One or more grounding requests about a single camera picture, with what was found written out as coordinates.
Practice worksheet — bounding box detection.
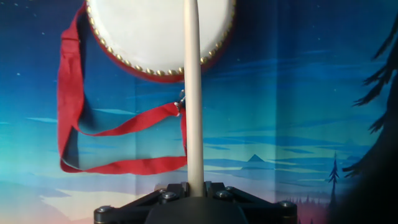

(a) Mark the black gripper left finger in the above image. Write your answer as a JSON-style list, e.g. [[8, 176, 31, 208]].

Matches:
[[93, 182, 190, 224]]

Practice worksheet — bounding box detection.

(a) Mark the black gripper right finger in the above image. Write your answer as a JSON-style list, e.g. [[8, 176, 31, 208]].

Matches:
[[203, 182, 298, 224]]

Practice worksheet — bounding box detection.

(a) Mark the wooden drumstick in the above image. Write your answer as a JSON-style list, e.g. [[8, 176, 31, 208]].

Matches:
[[183, 0, 205, 197]]

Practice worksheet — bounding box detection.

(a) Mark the red drum with white skin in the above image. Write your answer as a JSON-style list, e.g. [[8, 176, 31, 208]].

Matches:
[[85, 0, 237, 84]]

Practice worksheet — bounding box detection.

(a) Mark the colourful sunset landscape cloth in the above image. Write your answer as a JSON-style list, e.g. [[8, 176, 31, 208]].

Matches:
[[0, 0, 398, 224]]

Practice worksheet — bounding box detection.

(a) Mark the red drum strap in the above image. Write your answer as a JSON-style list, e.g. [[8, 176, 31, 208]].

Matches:
[[57, 1, 188, 176]]

